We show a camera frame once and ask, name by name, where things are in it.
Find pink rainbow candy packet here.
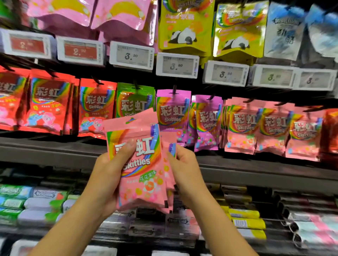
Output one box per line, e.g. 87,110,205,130
159,131,178,213
102,108,159,133
106,124,170,212

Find hanging red candy packets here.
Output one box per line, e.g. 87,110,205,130
19,69,80,135
78,78,117,140
0,69,30,131

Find hanging green candy packets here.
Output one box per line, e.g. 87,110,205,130
115,82,156,120

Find person's left hand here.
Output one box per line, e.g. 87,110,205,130
84,140,138,220

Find stack of dark gum packs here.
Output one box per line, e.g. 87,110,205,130
97,195,202,239

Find person's right hand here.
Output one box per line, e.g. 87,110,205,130
167,144,209,209

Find stack of black gum boxes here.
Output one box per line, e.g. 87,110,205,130
205,183,255,210

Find stack of yellow gum packs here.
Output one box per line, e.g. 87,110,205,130
219,205,268,241

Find hanging pink candy packets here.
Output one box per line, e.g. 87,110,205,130
255,101,295,156
285,107,327,162
224,97,261,155

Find hanging orange-red candy packets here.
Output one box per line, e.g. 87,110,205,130
319,108,338,162

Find grey metal shelf ledge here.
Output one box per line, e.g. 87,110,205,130
0,137,338,195

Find white and blue candy pouch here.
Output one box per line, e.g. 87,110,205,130
306,4,338,63
264,2,308,62

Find pink pouch with yellow print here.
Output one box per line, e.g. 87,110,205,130
90,0,159,47
26,0,96,30

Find stack of pink striped packs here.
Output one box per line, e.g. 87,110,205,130
286,212,338,249

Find person's left forearm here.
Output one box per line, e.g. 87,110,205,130
28,190,107,256

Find row of electronic price tags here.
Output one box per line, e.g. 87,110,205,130
0,28,338,92

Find person's right forearm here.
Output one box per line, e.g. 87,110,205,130
191,190,259,256

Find stack of white gum packs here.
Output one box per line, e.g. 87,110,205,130
17,187,80,228

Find yellow panda candy pouch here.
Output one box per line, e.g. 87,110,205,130
213,1,269,59
159,0,215,57

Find stack of green gum packs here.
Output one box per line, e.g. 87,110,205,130
0,184,34,226

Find hanging purple candy packets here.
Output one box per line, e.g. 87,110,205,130
187,95,224,153
156,89,192,146

